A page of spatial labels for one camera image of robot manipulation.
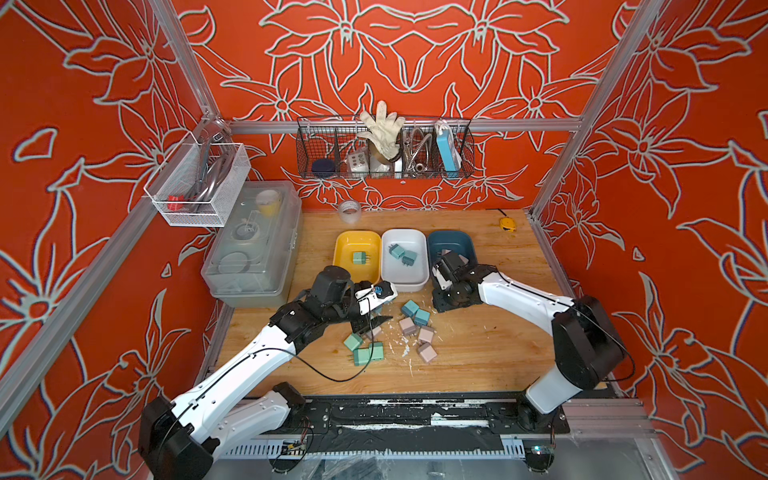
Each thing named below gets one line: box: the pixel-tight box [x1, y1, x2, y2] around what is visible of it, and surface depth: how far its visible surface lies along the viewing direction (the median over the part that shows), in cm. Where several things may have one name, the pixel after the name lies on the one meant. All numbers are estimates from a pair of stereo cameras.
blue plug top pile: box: [388, 243, 405, 259], surface depth 108 cm
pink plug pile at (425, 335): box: [418, 326, 435, 344], surface depth 87 cm
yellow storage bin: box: [332, 230, 382, 286], surface depth 106 cm
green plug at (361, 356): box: [353, 348, 370, 366], surface depth 83 cm
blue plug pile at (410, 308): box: [402, 300, 420, 317], surface depth 92 cm
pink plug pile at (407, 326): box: [399, 317, 416, 336], surface depth 89 cm
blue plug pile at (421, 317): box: [414, 308, 430, 326], surface depth 90 cm
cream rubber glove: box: [357, 100, 406, 162], surface depth 92 cm
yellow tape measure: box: [499, 217, 517, 232], surface depth 116 cm
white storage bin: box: [380, 228, 429, 293], surface depth 106 cm
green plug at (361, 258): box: [353, 252, 371, 265], surface depth 106 cm
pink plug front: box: [418, 342, 438, 363], surface depth 84 cm
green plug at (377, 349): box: [369, 341, 385, 361], surface depth 84 cm
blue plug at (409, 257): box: [402, 250, 417, 267], surface depth 105 cm
